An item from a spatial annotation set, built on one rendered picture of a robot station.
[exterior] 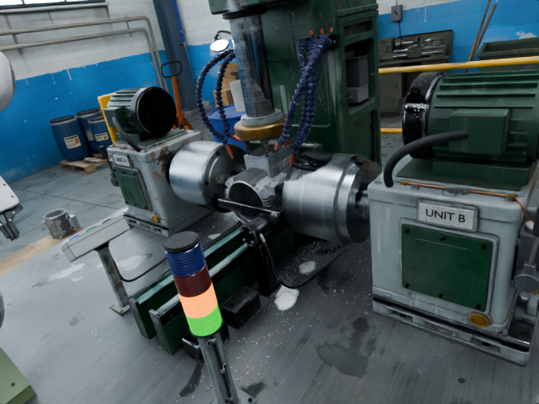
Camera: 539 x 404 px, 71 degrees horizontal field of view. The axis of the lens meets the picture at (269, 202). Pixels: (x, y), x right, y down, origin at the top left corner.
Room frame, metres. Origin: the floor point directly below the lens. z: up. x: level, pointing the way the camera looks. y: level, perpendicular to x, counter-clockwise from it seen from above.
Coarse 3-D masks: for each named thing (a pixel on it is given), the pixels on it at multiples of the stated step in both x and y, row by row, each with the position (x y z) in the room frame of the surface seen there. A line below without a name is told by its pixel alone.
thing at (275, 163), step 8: (272, 144) 1.23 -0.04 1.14; (256, 152) 1.21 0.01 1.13; (272, 152) 1.24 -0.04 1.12; (280, 152) 1.15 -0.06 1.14; (288, 152) 1.18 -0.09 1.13; (248, 160) 1.16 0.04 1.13; (256, 160) 1.13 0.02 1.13; (264, 160) 1.11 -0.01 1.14; (272, 160) 1.12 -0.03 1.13; (280, 160) 1.14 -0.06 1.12; (288, 160) 1.17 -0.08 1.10; (264, 168) 1.11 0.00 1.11; (272, 168) 1.11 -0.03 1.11; (280, 168) 1.14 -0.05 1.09; (272, 176) 1.10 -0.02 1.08
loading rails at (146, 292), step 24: (216, 240) 1.04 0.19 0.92; (240, 240) 1.07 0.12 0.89; (288, 240) 1.09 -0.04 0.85; (216, 264) 0.99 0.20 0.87; (240, 264) 0.93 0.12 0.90; (144, 288) 0.85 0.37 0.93; (168, 288) 0.86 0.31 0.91; (216, 288) 0.85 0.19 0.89; (240, 288) 0.91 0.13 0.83; (144, 312) 0.80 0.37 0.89; (168, 312) 0.74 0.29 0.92; (144, 336) 0.80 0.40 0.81; (168, 336) 0.73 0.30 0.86
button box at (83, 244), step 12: (120, 216) 1.01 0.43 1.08; (96, 228) 0.96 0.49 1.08; (108, 228) 0.97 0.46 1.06; (120, 228) 0.99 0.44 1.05; (72, 240) 0.91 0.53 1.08; (84, 240) 0.92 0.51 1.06; (96, 240) 0.93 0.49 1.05; (108, 240) 0.95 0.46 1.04; (72, 252) 0.89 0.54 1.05; (84, 252) 0.90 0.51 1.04
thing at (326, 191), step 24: (312, 168) 0.94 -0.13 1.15; (336, 168) 0.90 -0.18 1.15; (360, 168) 0.89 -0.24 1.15; (288, 192) 0.94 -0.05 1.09; (312, 192) 0.89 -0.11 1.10; (336, 192) 0.85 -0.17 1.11; (360, 192) 0.88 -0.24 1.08; (288, 216) 0.93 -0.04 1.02; (312, 216) 0.87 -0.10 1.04; (336, 216) 0.84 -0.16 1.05; (360, 216) 0.86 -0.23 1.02; (336, 240) 0.86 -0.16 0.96; (360, 240) 0.87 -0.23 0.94
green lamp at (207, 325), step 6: (216, 306) 0.54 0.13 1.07; (216, 312) 0.54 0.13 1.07; (192, 318) 0.52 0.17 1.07; (198, 318) 0.52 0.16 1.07; (204, 318) 0.52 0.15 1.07; (210, 318) 0.53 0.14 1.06; (216, 318) 0.53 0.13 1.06; (192, 324) 0.53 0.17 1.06; (198, 324) 0.52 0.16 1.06; (204, 324) 0.52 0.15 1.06; (210, 324) 0.52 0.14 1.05; (216, 324) 0.53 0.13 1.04; (192, 330) 0.53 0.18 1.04; (198, 330) 0.52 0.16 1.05; (204, 330) 0.52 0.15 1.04; (210, 330) 0.52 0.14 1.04; (216, 330) 0.53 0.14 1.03
